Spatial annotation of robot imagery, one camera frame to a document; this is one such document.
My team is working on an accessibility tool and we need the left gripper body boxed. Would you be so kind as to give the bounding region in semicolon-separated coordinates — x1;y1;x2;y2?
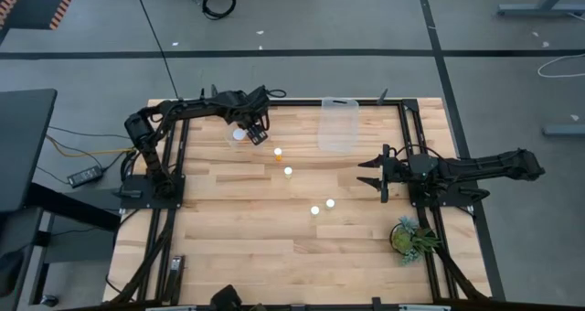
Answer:
237;104;271;146

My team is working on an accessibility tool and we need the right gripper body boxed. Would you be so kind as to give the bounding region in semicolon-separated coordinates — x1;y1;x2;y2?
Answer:
381;144;415;204

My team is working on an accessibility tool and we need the clear plastic bin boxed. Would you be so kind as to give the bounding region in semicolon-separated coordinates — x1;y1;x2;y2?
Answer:
317;97;360;155
223;95;266;151

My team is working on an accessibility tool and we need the artificial succulent plant pot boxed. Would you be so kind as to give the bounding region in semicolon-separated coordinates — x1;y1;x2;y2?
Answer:
388;215;443;267

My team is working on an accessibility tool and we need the grey table foot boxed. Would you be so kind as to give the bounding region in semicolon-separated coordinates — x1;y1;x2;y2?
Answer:
542;123;585;137

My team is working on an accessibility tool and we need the black rectangular device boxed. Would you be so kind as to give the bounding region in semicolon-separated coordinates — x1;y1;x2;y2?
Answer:
164;254;186;306

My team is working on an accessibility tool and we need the black power adapter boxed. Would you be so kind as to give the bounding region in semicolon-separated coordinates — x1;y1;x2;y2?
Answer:
67;165;104;189

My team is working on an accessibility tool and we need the grey table leg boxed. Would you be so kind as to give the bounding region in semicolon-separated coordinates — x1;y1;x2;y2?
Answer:
496;0;585;18

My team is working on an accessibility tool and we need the black desk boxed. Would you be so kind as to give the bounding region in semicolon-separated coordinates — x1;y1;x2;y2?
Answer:
0;89;59;214

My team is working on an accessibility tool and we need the black mat orange striped edge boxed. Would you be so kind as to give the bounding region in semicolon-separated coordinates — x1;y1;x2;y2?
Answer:
0;0;82;31

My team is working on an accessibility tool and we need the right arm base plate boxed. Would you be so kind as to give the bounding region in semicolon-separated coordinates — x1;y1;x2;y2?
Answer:
408;171;476;208

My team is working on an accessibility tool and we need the coiled black cable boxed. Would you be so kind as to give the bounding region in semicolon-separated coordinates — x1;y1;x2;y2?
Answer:
201;0;238;21

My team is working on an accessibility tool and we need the thin black hanging cable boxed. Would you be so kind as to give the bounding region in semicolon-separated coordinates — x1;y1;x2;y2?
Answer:
131;0;180;100

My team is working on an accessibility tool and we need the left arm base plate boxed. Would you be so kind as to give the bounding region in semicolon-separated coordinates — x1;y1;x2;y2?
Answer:
119;173;186;210

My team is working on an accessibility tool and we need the yellow floor cable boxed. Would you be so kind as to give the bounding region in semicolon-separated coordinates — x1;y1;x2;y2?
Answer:
44;134;138;159

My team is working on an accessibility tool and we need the white floor cable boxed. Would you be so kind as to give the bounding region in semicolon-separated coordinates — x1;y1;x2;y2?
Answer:
537;52;585;79

